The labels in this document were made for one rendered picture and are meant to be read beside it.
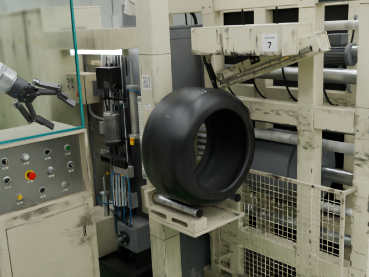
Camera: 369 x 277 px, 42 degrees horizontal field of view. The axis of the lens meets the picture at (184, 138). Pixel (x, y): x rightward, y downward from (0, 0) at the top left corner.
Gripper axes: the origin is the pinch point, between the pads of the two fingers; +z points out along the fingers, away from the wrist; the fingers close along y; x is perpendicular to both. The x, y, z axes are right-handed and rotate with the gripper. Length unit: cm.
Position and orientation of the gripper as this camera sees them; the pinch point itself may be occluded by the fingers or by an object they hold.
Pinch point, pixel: (61, 114)
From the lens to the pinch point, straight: 181.5
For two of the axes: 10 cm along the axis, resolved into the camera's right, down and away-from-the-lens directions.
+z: 7.3, 4.9, 4.7
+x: 0.6, 6.4, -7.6
